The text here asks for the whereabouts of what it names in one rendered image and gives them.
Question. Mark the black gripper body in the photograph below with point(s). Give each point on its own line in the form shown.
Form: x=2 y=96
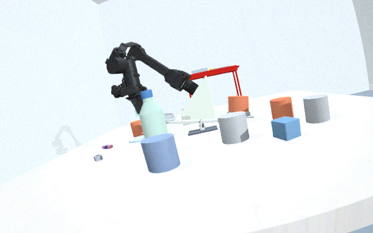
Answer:
x=133 y=85

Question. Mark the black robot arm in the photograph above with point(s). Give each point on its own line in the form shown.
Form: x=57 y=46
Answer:
x=119 y=63

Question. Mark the white balance scale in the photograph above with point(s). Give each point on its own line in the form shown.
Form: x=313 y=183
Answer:
x=170 y=119

